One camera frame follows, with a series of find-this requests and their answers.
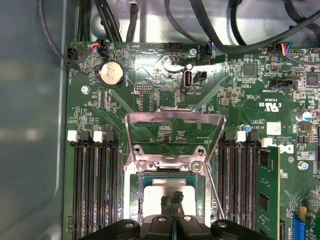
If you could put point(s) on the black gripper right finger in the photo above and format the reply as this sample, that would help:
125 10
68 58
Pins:
190 228

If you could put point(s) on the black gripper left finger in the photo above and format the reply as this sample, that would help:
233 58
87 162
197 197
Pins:
157 227

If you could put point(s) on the silver CPU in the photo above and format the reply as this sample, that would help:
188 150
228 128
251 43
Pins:
152 200

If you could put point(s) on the thin metal locking lever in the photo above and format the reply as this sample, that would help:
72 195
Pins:
216 192

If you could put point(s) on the metal socket cover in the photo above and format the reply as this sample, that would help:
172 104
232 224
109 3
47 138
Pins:
170 115

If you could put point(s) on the CPU socket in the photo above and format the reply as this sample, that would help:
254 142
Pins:
131 197

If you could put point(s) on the RAM slot with black clips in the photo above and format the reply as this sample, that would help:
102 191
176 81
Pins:
250 187
112 187
223 180
89 187

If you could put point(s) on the RAM slot with white clips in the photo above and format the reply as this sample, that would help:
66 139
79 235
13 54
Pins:
100 187
78 187
235 187

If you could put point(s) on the green RAM stick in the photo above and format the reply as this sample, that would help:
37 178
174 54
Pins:
268 187

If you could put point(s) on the silver screw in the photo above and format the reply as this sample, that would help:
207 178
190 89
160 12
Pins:
303 165
192 52
85 89

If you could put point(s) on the green motherboard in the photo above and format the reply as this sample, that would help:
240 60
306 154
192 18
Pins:
160 97

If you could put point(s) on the internal USB port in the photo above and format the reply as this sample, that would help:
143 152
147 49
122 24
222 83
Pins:
188 80

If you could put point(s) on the silver coin battery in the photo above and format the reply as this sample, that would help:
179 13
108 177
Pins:
112 73

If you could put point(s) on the black open PC case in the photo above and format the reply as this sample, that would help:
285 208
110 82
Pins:
30 125

